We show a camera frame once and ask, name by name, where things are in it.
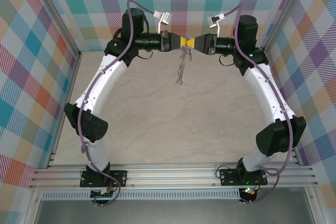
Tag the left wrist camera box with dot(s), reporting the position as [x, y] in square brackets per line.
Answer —
[165, 18]

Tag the small black circuit board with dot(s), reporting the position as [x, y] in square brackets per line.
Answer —
[103, 195]

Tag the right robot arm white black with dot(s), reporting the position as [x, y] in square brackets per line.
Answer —
[267, 95]

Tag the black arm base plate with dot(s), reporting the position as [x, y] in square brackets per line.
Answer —
[119, 178]
[227, 176]

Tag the metal band with split rings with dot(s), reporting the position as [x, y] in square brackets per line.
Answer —
[179, 81]

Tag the blue plastic key tag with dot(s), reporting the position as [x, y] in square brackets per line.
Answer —
[190, 56]

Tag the aluminium side rail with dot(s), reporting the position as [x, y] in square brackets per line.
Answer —
[71, 82]
[296, 159]

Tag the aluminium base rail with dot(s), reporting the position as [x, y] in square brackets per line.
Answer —
[170, 175]

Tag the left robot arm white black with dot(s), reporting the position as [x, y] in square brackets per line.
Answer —
[102, 87]

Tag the grey metal panel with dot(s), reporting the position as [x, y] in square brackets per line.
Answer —
[170, 212]

